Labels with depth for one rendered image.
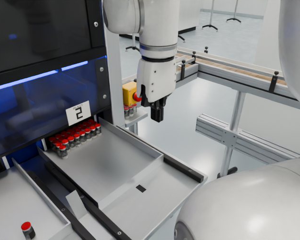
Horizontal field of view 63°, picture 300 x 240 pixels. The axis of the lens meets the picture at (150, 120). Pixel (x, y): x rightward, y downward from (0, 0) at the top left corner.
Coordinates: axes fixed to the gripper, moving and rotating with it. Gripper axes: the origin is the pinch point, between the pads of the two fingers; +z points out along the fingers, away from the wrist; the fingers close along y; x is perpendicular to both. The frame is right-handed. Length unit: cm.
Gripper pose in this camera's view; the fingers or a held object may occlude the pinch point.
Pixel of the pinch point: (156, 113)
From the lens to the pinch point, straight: 64.0
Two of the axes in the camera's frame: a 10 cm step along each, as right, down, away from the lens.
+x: 7.3, 3.7, -5.8
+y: -6.8, 3.9, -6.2
